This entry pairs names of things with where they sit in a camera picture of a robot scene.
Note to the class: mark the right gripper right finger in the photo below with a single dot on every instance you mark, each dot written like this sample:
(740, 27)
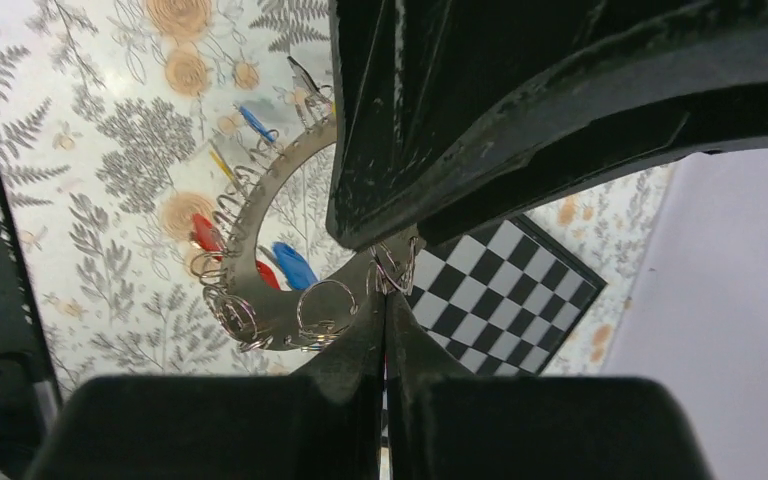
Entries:
(446, 422)

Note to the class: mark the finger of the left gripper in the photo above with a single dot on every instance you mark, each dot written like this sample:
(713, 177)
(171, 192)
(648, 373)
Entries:
(452, 114)
(644, 88)

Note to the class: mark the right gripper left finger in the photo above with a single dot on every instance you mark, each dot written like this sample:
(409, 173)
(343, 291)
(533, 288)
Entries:
(322, 421)

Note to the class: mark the light blue key tag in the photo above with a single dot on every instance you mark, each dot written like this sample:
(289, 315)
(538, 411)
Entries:
(256, 125)

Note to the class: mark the red key tag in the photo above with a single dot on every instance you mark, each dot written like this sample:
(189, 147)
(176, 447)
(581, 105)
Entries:
(205, 235)

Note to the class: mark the black white chessboard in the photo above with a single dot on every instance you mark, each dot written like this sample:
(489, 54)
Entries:
(503, 299)

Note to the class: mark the floral tablecloth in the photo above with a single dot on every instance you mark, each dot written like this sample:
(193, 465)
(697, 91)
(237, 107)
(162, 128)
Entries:
(105, 111)

